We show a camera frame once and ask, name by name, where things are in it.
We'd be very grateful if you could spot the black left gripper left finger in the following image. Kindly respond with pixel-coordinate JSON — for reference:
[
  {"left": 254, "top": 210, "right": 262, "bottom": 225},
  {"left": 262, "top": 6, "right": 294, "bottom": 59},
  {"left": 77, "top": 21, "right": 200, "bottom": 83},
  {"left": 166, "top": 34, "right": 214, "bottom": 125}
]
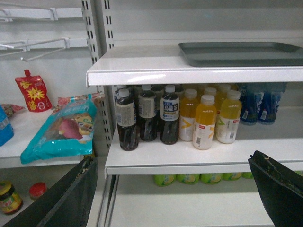
[{"left": 4, "top": 157, "right": 98, "bottom": 227}]

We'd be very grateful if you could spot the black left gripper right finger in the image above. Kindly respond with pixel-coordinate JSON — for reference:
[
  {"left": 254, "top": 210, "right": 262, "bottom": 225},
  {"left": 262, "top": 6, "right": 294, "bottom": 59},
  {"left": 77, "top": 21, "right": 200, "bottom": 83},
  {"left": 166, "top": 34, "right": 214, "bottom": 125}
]
[{"left": 248, "top": 150, "right": 303, "bottom": 227}]

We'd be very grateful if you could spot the grey silver serving tray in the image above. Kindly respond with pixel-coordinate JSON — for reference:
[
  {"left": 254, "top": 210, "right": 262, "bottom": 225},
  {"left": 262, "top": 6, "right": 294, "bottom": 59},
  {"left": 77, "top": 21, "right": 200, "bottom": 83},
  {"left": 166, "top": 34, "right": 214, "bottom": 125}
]
[{"left": 178, "top": 42, "right": 303, "bottom": 67}]

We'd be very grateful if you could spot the red lid sauce jar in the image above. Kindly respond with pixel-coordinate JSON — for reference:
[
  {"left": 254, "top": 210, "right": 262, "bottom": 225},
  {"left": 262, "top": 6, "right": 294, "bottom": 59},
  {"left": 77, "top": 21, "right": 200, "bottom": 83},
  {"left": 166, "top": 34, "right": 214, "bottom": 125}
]
[{"left": 29, "top": 182, "right": 48, "bottom": 200}]

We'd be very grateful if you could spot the white middle shelf board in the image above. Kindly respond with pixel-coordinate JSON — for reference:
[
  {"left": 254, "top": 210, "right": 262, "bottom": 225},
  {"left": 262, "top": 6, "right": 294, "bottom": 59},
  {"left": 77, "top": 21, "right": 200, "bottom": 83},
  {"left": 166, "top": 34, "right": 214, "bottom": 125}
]
[{"left": 105, "top": 106, "right": 303, "bottom": 175}]

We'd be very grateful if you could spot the white shelf board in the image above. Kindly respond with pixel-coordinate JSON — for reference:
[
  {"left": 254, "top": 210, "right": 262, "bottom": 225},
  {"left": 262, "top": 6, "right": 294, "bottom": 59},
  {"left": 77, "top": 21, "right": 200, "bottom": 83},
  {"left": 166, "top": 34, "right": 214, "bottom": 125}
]
[
  {"left": 105, "top": 106, "right": 303, "bottom": 175},
  {"left": 86, "top": 45, "right": 303, "bottom": 86}
]

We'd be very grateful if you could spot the yellow lid sauce jar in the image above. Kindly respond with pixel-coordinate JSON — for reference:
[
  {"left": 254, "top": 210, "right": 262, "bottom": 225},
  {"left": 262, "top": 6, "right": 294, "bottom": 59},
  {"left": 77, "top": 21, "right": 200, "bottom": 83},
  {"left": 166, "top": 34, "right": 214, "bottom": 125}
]
[{"left": 0, "top": 181, "right": 23, "bottom": 215}]

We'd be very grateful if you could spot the teal snack bag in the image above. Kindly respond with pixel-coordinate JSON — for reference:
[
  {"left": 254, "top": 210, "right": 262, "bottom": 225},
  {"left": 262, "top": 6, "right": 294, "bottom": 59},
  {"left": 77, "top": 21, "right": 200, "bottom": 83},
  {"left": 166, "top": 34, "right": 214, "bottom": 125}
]
[{"left": 20, "top": 92, "right": 104, "bottom": 164}]

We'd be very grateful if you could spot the orange juice bottle right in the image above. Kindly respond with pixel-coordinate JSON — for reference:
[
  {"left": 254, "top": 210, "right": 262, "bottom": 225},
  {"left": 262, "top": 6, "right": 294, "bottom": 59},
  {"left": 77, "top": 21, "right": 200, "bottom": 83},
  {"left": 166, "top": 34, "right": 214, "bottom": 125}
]
[{"left": 216, "top": 90, "right": 242, "bottom": 144}]

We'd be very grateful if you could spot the orange juice bottle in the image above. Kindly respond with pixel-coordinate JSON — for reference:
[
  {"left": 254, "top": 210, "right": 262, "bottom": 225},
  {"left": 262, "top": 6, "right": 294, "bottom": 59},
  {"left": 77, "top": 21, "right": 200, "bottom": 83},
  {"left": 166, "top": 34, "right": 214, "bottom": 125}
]
[
  {"left": 179, "top": 88, "right": 199, "bottom": 141},
  {"left": 216, "top": 90, "right": 242, "bottom": 144},
  {"left": 192, "top": 95, "right": 217, "bottom": 150}
]

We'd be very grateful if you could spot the blue water bottle left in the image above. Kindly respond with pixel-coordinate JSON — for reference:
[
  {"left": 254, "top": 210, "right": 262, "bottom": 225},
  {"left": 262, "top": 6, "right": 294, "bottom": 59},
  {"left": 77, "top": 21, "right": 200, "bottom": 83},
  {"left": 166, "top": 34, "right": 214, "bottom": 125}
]
[{"left": 240, "top": 83, "right": 264, "bottom": 125}]

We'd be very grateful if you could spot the blue water bottle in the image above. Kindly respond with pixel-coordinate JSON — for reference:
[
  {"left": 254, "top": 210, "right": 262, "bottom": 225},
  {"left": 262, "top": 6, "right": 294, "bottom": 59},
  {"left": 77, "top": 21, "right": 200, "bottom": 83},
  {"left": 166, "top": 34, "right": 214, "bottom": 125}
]
[
  {"left": 240, "top": 83, "right": 264, "bottom": 125},
  {"left": 258, "top": 82, "right": 287, "bottom": 125}
]

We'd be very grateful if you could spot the blue snack bag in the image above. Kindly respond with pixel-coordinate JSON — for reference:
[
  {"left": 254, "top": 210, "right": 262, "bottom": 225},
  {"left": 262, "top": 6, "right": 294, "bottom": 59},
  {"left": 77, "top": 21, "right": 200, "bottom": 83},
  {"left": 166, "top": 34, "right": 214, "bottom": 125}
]
[{"left": 0, "top": 105, "right": 14, "bottom": 146}]

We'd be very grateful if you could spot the blue water bottle right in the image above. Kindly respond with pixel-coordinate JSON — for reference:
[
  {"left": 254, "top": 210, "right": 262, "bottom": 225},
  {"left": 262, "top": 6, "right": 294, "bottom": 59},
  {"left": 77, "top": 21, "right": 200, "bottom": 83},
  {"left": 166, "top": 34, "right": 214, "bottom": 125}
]
[{"left": 258, "top": 82, "right": 287, "bottom": 125}]

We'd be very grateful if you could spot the green drink bottle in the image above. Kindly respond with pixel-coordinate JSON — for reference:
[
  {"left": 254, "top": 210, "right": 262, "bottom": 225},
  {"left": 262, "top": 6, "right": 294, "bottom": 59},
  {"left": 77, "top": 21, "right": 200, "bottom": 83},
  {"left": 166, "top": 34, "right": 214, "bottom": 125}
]
[{"left": 153, "top": 174, "right": 177, "bottom": 187}]

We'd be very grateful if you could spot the dark tea bottle front left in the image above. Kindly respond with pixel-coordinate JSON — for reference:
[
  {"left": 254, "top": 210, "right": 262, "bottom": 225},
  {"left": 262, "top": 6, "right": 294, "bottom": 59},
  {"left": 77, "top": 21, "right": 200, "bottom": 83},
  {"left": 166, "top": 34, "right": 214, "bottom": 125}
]
[{"left": 115, "top": 88, "right": 138, "bottom": 151}]

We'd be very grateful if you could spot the orange juice bottle front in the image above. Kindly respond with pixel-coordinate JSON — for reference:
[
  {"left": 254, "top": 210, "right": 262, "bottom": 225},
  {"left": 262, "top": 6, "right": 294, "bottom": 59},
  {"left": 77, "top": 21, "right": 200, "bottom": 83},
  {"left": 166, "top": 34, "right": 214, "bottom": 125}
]
[{"left": 192, "top": 95, "right": 217, "bottom": 150}]

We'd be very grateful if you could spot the dark tea bottle middle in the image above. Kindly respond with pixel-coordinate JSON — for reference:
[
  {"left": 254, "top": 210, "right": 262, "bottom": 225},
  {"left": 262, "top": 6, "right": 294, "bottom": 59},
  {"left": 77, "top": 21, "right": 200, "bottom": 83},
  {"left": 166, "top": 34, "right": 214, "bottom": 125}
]
[{"left": 139, "top": 85, "right": 157, "bottom": 141}]

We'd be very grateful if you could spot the red spout sauce pouch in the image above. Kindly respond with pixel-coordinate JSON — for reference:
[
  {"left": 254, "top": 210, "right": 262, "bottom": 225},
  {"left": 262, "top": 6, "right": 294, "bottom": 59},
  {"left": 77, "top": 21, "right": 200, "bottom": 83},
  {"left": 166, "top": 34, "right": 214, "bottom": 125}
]
[{"left": 15, "top": 70, "right": 53, "bottom": 113}]

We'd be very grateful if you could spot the orange juice bottle left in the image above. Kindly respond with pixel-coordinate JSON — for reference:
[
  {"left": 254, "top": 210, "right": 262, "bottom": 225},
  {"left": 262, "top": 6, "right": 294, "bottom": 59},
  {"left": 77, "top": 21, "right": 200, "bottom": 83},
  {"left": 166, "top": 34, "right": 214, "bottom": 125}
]
[{"left": 179, "top": 88, "right": 199, "bottom": 141}]

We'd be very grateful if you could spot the dark tea bottle blue label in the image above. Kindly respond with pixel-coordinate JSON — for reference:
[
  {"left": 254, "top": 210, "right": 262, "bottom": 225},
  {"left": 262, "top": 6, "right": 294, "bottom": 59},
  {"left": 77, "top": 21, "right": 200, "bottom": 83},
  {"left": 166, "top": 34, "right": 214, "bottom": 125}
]
[{"left": 160, "top": 84, "right": 179, "bottom": 145}]

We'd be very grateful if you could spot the white upper shelf board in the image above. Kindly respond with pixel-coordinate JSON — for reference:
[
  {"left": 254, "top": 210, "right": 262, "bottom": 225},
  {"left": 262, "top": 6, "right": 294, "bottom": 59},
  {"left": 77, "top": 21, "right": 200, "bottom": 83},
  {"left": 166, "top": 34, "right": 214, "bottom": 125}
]
[{"left": 86, "top": 45, "right": 303, "bottom": 86}]

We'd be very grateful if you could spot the white slotted shelf upright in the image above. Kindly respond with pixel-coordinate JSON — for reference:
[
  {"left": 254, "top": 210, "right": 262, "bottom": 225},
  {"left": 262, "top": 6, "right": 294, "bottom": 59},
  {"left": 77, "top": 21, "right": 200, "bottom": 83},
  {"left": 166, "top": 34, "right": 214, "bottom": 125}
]
[{"left": 81, "top": 0, "right": 114, "bottom": 149}]

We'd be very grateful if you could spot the white wire peg hook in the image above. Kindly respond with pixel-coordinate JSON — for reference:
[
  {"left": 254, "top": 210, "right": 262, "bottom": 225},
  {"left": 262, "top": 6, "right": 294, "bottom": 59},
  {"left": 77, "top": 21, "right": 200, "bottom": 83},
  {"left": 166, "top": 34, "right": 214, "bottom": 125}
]
[{"left": 0, "top": 37, "right": 70, "bottom": 62}]

